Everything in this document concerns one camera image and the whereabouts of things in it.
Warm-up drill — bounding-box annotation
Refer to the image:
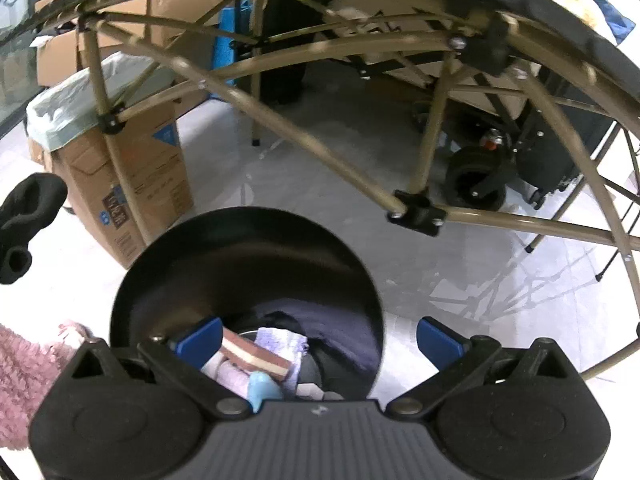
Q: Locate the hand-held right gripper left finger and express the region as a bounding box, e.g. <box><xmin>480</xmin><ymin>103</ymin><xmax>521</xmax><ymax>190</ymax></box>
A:
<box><xmin>67</xmin><ymin>316</ymin><xmax>253</xmax><ymax>420</ymax></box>

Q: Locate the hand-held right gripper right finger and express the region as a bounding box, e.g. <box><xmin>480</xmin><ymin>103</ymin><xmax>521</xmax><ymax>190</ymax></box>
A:
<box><xmin>385</xmin><ymin>316</ymin><xmax>578</xmax><ymax>420</ymax></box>

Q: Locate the white foam cylinder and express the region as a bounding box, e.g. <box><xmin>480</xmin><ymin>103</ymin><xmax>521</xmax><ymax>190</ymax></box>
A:
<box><xmin>201</xmin><ymin>352</ymin><xmax>251</xmax><ymax>397</ymax></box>

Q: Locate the brown scouring sponge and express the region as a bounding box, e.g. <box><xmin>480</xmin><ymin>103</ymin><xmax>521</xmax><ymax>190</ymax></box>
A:
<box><xmin>221</xmin><ymin>327</ymin><xmax>295</xmax><ymax>380</ymax></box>

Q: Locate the light blue plush toy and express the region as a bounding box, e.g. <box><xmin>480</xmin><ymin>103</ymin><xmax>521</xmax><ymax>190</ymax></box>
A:
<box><xmin>247</xmin><ymin>371</ymin><xmax>284</xmax><ymax>415</ymax></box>

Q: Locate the round black trash bin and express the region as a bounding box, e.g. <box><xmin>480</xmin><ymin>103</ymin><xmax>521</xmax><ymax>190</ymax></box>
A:
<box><xmin>109</xmin><ymin>208</ymin><xmax>385</xmax><ymax>404</ymax></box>

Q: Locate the black knit beanie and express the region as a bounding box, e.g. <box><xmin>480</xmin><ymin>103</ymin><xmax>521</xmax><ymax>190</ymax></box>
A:
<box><xmin>0</xmin><ymin>172</ymin><xmax>69</xmax><ymax>285</ymax></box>

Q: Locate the person's left forearm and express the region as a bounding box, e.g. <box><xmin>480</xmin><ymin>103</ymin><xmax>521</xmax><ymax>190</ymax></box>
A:
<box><xmin>0</xmin><ymin>324</ymin><xmax>83</xmax><ymax>452</ymax></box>

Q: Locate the person's left hand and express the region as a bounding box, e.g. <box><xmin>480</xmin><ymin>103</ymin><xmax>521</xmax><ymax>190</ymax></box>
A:
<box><xmin>56</xmin><ymin>320</ymin><xmax>97</xmax><ymax>351</ymax></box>

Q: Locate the pale lavender towel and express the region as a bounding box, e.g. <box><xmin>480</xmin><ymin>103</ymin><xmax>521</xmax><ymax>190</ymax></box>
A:
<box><xmin>255</xmin><ymin>326</ymin><xmax>310</xmax><ymax>368</ymax></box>

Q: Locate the dark cloth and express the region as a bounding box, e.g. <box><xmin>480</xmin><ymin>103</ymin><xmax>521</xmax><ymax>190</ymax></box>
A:
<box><xmin>260</xmin><ymin>300</ymin><xmax>379</xmax><ymax>392</ymax></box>

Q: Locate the cardboard box with blue label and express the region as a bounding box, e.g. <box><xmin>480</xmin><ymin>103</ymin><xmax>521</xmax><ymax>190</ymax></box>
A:
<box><xmin>27</xmin><ymin>52</ymin><xmax>197</xmax><ymax>271</ymax></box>

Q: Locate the black suitcase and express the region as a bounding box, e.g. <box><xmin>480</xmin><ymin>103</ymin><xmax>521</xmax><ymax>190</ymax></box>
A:
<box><xmin>519</xmin><ymin>66</ymin><xmax>609</xmax><ymax>209</ymax></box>

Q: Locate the pale green bag liner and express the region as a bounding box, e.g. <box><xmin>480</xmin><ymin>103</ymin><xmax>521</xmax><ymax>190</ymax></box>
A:
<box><xmin>25</xmin><ymin>51</ymin><xmax>174</xmax><ymax>154</ymax></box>

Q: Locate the black case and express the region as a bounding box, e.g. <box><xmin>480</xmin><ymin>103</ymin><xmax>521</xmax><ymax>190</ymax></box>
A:
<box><xmin>259</xmin><ymin>0</ymin><xmax>308</xmax><ymax>107</ymax></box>

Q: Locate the plain cardboard box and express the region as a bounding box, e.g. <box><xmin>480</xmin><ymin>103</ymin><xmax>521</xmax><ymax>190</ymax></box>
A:
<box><xmin>34</xmin><ymin>29</ymin><xmax>84</xmax><ymax>91</ymax></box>
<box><xmin>100</xmin><ymin>0</ymin><xmax>222</xmax><ymax>62</ymax></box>

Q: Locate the blue velvet bag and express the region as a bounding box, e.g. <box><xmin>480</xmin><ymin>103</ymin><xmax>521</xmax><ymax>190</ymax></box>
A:
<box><xmin>582</xmin><ymin>0</ymin><xmax>632</xmax><ymax>45</ymax></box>

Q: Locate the folding table frame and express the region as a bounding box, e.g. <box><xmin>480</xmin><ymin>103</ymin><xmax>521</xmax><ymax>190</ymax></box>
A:
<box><xmin>0</xmin><ymin>0</ymin><xmax>640</xmax><ymax>382</ymax></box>

